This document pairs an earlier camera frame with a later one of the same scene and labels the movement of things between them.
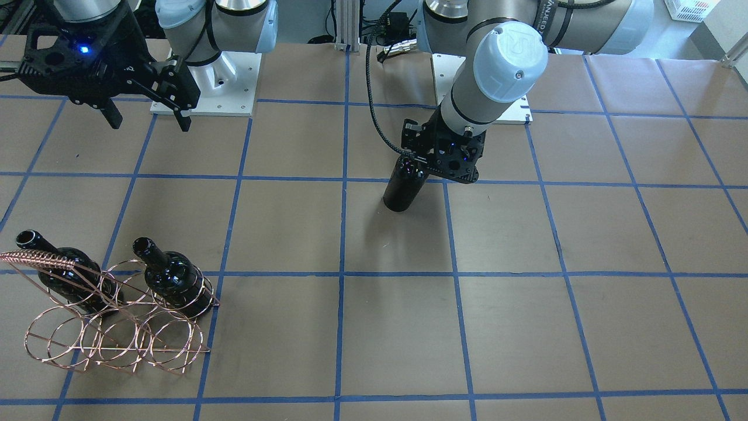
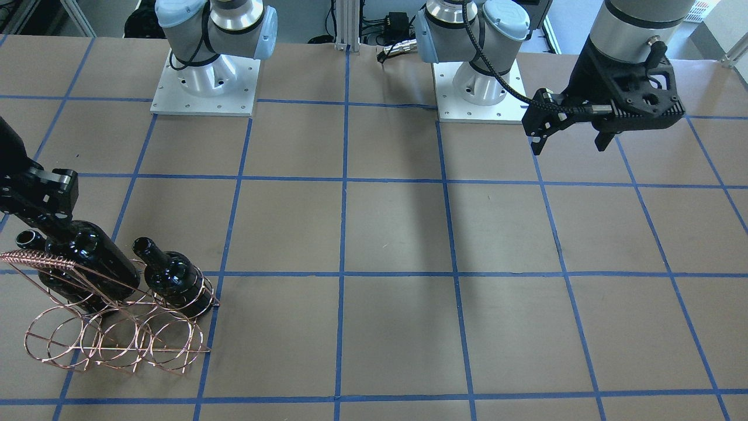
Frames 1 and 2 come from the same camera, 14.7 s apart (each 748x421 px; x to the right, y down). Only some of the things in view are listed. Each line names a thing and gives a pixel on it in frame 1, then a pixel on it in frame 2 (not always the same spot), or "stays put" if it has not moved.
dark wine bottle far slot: x=66 y=273 stays put
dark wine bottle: x=408 y=177 -> x=86 y=244
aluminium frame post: x=347 y=25 stays put
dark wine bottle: x=175 y=280 stays put
